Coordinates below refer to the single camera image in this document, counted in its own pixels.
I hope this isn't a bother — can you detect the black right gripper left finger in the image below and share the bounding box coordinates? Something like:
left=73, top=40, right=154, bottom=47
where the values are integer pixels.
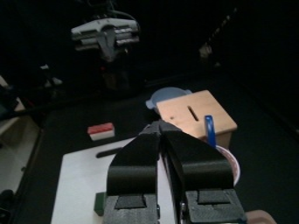
left=102, top=120, right=162, bottom=224

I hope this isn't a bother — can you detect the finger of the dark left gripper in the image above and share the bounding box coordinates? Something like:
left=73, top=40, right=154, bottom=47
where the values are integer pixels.
left=107, top=28, right=119, bottom=63
left=95, top=29, right=110, bottom=61

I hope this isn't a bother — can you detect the pale pink toy object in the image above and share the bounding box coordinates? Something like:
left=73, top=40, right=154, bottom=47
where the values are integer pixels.
left=245, top=209, right=278, bottom=224

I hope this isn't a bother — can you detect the pink and white cup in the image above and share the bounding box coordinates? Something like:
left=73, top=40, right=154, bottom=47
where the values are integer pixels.
left=216, top=144, right=242, bottom=186

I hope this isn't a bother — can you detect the dark green toy block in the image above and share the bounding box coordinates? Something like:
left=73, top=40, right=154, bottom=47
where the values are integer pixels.
left=94, top=192, right=109, bottom=217

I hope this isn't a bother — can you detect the red and white toy sushi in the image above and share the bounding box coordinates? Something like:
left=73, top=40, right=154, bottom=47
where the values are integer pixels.
left=87, top=122, right=118, bottom=142

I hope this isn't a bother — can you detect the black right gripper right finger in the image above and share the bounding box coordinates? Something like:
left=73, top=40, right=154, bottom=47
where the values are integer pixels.
left=158, top=120, right=249, bottom=224

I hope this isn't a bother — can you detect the wooden knife block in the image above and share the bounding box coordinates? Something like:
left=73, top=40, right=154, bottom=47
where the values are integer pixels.
left=155, top=89, right=240, bottom=149

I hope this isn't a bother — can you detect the white cutting board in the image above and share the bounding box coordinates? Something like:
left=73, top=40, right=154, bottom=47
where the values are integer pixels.
left=51, top=136, right=178, bottom=224

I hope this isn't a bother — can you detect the metal frame strut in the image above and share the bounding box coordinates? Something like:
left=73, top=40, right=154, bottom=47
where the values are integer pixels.
left=199, top=8, right=240, bottom=60

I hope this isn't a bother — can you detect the light blue round lid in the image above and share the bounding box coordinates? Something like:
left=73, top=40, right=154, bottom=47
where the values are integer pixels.
left=145, top=86, right=193, bottom=110

